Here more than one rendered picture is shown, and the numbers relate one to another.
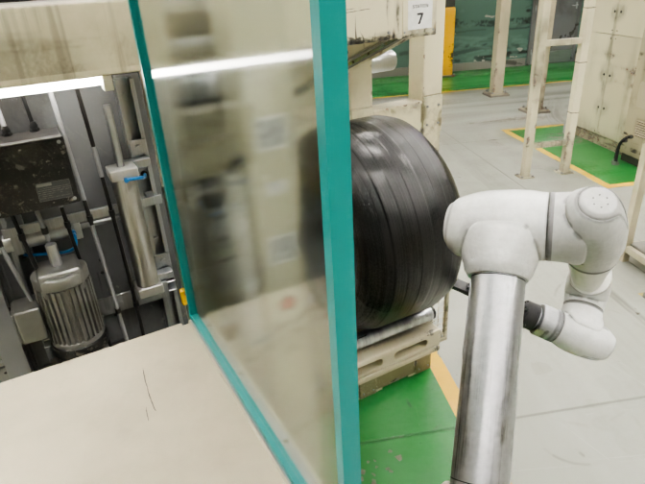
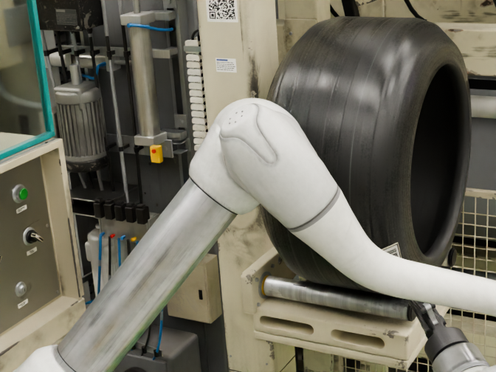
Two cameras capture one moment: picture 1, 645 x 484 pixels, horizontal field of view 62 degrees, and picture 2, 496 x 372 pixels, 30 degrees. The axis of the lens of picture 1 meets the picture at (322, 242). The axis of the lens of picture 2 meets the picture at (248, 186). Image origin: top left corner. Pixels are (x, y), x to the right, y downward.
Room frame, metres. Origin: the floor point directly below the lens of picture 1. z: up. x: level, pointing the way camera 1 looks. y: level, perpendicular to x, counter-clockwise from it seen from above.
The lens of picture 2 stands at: (0.15, -1.57, 1.80)
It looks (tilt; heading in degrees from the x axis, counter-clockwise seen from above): 20 degrees down; 58
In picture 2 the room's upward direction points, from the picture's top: 4 degrees counter-clockwise
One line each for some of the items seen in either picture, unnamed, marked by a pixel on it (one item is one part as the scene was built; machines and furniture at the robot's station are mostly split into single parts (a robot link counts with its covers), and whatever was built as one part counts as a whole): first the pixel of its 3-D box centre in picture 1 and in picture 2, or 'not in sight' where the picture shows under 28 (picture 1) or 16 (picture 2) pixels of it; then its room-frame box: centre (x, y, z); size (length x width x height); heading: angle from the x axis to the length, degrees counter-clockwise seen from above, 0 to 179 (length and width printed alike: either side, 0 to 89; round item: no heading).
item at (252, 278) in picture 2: not in sight; (288, 259); (1.29, 0.07, 0.90); 0.40 x 0.03 x 0.10; 28
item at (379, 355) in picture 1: (382, 350); (334, 323); (1.25, -0.16, 0.84); 0.36 x 0.09 x 0.06; 118
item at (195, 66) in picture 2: not in sight; (207, 142); (1.17, 0.19, 1.19); 0.05 x 0.04 x 0.48; 28
